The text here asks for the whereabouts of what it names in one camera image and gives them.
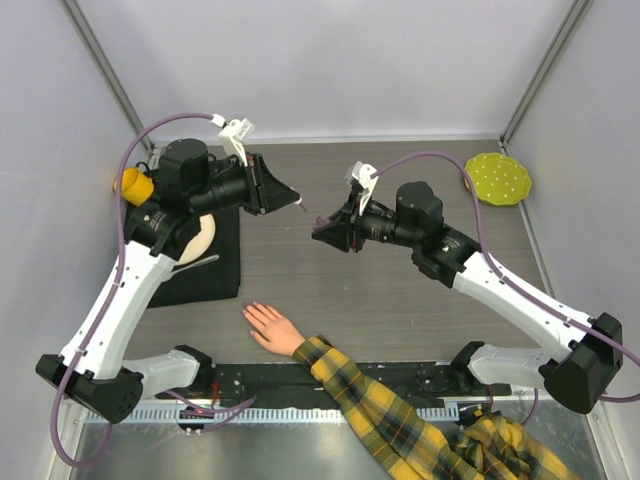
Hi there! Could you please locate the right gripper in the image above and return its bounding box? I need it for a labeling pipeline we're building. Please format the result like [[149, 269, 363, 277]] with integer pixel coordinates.
[[314, 189, 421, 253]]

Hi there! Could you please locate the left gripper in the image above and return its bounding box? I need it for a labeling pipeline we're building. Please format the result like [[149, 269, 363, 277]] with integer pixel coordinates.
[[190, 151, 299, 217]]

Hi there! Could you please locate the purple nail polish bottle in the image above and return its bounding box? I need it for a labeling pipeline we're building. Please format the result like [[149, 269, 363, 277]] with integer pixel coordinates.
[[313, 216, 330, 230]]

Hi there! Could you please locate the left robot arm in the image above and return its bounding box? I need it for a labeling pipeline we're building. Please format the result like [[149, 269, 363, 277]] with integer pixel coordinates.
[[36, 139, 301, 424]]

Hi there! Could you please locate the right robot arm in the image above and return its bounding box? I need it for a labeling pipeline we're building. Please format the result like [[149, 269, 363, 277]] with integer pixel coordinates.
[[312, 181, 622, 414]]

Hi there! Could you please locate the yellow plaid sleeve forearm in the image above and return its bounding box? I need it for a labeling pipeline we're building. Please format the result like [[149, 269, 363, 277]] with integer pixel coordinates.
[[293, 337, 579, 480]]

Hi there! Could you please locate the mannequin hand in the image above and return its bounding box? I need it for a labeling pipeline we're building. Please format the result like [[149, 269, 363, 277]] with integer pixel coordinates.
[[243, 302, 305, 357]]

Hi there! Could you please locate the pink cream plate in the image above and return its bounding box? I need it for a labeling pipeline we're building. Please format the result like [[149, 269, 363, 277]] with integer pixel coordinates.
[[176, 214, 216, 266]]

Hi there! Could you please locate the silver fork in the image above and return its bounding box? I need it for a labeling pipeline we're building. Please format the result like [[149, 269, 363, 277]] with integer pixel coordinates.
[[171, 254, 219, 275]]

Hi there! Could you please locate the black cloth mat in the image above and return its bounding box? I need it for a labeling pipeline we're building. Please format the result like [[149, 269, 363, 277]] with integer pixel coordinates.
[[144, 157, 244, 309]]

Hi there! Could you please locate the yellow mug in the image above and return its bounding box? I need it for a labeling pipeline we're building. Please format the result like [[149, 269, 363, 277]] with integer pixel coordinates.
[[113, 167, 154, 207]]

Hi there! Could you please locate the green dotted plate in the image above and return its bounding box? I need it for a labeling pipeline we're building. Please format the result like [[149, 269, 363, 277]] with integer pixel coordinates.
[[464, 153, 532, 206]]

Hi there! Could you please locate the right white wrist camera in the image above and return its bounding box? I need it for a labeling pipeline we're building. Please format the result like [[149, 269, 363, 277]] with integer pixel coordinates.
[[344, 161, 378, 216]]

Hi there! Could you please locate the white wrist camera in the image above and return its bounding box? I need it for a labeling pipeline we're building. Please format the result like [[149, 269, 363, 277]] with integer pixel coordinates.
[[344, 161, 378, 216], [211, 114, 254, 167]]

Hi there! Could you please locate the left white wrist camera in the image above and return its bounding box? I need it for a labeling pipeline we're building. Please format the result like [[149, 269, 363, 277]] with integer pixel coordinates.
[[211, 114, 254, 167]]

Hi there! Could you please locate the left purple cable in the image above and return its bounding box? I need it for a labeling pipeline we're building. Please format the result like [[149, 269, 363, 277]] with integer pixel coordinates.
[[49, 112, 216, 469]]

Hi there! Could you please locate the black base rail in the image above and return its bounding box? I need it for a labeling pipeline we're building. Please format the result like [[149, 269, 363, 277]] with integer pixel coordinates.
[[214, 362, 512, 409]]

